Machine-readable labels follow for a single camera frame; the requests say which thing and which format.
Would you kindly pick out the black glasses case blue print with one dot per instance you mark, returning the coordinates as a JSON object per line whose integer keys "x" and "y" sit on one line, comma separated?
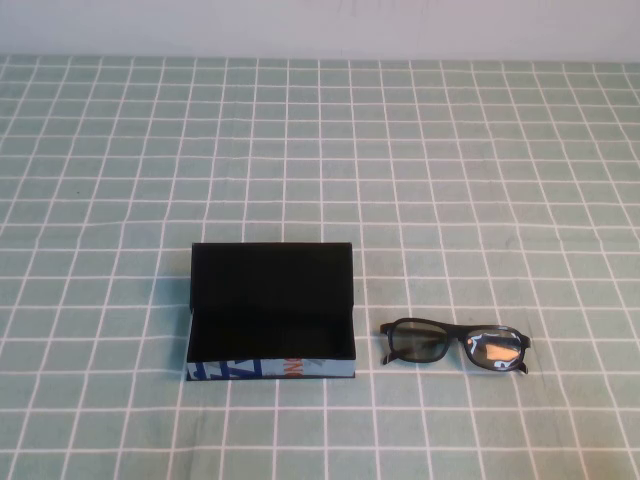
{"x": 270, "y": 295}

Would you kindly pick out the black framed glasses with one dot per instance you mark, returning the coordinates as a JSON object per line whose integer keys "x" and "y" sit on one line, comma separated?
{"x": 420, "y": 342}

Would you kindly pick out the green checked tablecloth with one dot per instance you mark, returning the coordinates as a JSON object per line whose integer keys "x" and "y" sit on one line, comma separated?
{"x": 450, "y": 200}

